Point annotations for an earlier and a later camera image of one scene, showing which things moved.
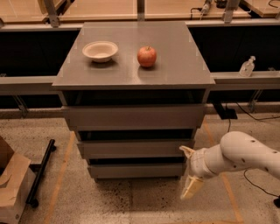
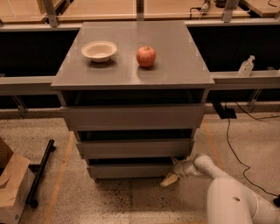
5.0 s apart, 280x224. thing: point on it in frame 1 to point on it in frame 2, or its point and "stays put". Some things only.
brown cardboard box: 17,178 stays put
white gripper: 197,163 to 179,169
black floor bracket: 225,114 stays put
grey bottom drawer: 137,171 stays put
